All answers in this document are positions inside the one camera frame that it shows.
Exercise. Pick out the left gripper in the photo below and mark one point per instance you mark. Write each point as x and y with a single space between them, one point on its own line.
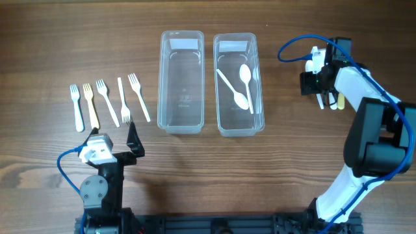
120 157

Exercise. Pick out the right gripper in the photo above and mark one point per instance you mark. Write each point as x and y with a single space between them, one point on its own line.
310 83

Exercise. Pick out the white spoon wide handle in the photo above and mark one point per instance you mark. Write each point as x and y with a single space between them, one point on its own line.
332 101

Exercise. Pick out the large white plastic spoon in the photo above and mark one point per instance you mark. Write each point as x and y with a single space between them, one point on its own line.
320 101

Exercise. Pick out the yellow-green plastic spoon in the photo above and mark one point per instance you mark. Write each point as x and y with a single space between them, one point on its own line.
340 101

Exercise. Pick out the white fork tines down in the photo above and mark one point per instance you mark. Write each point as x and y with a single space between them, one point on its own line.
125 112

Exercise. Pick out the yellow plastic fork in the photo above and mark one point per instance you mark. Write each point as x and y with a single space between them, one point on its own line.
89 95

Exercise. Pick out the white fork container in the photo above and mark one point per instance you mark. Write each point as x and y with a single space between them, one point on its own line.
135 84

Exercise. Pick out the small white plastic fork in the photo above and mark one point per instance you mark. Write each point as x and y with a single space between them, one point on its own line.
75 96

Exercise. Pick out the white spoon container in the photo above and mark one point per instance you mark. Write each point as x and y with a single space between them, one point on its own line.
245 76

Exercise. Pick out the white spoon bowl down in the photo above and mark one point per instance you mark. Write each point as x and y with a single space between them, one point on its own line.
236 87

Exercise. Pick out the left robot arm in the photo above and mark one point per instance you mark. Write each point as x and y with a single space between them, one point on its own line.
102 193

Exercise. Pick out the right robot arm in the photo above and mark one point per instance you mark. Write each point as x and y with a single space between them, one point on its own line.
381 140

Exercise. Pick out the right clear plastic container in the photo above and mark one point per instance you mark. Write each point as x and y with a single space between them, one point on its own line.
231 50

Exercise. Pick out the clear plastic container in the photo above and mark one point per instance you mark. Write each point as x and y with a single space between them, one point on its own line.
231 50
181 82

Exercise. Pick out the left clear plastic container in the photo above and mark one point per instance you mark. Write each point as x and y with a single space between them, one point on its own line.
181 82

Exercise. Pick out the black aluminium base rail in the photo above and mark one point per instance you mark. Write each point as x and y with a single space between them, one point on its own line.
278 223

